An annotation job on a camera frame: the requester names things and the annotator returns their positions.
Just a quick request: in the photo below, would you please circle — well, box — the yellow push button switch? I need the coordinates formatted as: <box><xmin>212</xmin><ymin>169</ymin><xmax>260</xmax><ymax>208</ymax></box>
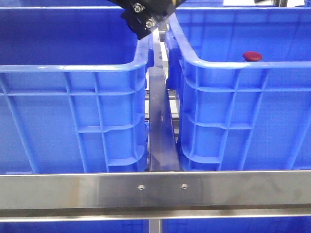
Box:
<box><xmin>121</xmin><ymin>9</ymin><xmax>171</xmax><ymax>40</ymax></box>

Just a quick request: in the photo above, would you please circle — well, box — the red push button switch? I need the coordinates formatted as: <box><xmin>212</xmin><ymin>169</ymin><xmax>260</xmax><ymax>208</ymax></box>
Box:
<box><xmin>242</xmin><ymin>51</ymin><xmax>262</xmax><ymax>62</ymax></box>

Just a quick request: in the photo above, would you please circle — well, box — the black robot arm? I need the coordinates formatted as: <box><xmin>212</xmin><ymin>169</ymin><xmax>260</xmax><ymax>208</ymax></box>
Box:
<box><xmin>110</xmin><ymin>0</ymin><xmax>185</xmax><ymax>16</ymax></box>

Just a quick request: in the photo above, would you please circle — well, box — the steel center divider bar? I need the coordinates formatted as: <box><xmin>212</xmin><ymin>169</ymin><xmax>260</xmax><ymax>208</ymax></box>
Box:
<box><xmin>149</xmin><ymin>29</ymin><xmax>180</xmax><ymax>172</ymax></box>

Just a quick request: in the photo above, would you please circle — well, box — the right blue plastic crate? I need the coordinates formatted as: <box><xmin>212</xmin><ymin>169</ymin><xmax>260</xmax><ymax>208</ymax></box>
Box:
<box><xmin>166</xmin><ymin>7</ymin><xmax>311</xmax><ymax>171</ymax></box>

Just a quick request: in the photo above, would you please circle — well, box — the blue plastic crate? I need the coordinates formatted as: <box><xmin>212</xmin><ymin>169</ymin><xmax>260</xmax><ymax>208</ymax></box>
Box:
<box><xmin>166</xmin><ymin>7</ymin><xmax>311</xmax><ymax>171</ymax></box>
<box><xmin>0</xmin><ymin>6</ymin><xmax>154</xmax><ymax>175</ymax></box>

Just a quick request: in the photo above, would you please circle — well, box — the left blue plastic crate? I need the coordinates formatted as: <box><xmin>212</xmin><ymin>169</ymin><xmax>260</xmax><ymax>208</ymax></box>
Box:
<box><xmin>0</xmin><ymin>6</ymin><xmax>154</xmax><ymax>175</ymax></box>

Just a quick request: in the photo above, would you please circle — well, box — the lower left blue crate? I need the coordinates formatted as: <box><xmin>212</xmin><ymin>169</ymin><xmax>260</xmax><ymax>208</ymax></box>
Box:
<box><xmin>0</xmin><ymin>220</ymin><xmax>149</xmax><ymax>233</ymax></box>

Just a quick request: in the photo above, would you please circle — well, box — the far middle blue crate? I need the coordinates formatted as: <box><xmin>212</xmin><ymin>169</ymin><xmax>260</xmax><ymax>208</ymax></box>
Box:
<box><xmin>180</xmin><ymin>0</ymin><xmax>224</xmax><ymax>7</ymax></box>

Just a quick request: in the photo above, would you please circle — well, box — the lower right blue crate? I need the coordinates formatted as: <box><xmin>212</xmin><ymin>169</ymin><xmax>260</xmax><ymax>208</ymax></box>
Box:
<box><xmin>162</xmin><ymin>216</ymin><xmax>311</xmax><ymax>233</ymax></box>

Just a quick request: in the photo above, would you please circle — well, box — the left rail screw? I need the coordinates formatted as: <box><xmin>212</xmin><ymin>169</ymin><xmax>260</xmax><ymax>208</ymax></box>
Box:
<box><xmin>138</xmin><ymin>184</ymin><xmax>145</xmax><ymax>190</ymax></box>

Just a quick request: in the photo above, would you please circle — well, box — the rail screw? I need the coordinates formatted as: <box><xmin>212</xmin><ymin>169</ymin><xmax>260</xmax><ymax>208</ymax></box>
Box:
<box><xmin>138</xmin><ymin>184</ymin><xmax>145</xmax><ymax>190</ymax></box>
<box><xmin>181</xmin><ymin>184</ymin><xmax>188</xmax><ymax>190</ymax></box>

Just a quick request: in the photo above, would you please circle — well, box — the right rail screw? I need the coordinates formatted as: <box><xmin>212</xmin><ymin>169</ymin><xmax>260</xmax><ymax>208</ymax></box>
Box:
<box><xmin>181</xmin><ymin>184</ymin><xmax>188</xmax><ymax>190</ymax></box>

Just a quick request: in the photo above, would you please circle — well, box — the steel vertical post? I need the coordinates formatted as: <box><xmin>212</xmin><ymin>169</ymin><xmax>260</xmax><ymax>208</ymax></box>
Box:
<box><xmin>148</xmin><ymin>219</ymin><xmax>162</xmax><ymax>233</ymax></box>

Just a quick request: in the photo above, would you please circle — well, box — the steel front shelf rail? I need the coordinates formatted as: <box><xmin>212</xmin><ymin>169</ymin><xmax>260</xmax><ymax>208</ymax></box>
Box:
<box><xmin>0</xmin><ymin>170</ymin><xmax>311</xmax><ymax>222</ymax></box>

